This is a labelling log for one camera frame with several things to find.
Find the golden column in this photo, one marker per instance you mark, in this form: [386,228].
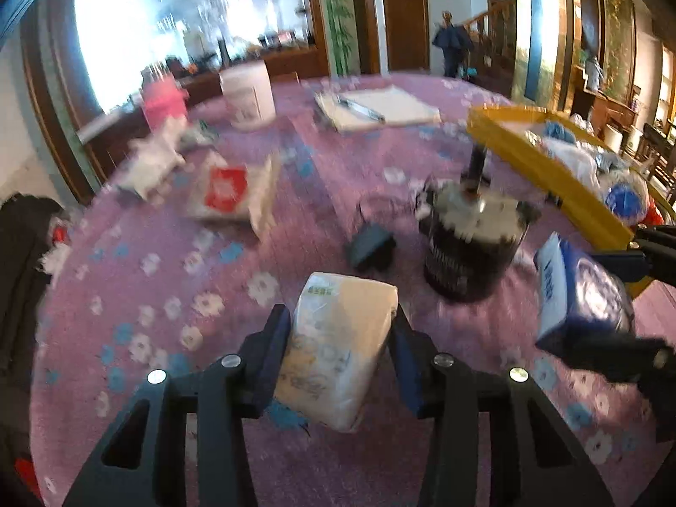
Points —
[528,37]

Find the wooden side cabinet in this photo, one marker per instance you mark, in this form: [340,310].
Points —
[607,111]

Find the pink bottle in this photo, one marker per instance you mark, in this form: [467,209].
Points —
[163,100]

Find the grey glove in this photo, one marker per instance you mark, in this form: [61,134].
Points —
[199,133]

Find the blue tissue pack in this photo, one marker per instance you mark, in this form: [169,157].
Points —
[581,296]

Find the brown wooden door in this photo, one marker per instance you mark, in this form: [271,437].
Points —
[404,21]

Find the white cloth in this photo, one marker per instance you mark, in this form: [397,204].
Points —
[573,161]

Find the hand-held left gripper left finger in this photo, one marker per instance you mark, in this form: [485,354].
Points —
[269,359]

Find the bamboo painted pillar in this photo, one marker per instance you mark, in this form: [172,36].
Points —
[338,21]

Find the large glass window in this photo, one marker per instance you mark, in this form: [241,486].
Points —
[116,37]

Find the blue fluffy towel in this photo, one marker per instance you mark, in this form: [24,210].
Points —
[561,132]

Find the white plastic jar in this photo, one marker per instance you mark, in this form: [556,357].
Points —
[245,95]

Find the black power adapter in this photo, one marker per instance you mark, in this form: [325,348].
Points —
[369,245]

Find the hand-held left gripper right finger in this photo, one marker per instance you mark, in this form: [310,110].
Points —
[409,380]

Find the crystal chandelier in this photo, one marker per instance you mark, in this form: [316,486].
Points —
[216,8]

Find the white paper roll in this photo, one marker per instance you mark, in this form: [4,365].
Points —
[613,137]

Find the white yellow-print tissue pack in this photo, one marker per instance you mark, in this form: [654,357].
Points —
[332,348]

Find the black pen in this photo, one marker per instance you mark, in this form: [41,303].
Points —
[362,108]

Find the purple floral tablecloth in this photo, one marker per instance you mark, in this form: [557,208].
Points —
[185,253]

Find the paper notebook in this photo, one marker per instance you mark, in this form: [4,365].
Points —
[396,105]

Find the white packet red label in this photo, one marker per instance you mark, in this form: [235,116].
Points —
[227,187]

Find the wooden staircase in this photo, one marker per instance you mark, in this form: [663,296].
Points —
[496,31]

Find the cardboard box with yellow tape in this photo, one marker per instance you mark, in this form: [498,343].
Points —
[528,153]

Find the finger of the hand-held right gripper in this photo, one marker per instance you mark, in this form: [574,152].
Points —
[607,351]
[628,264]

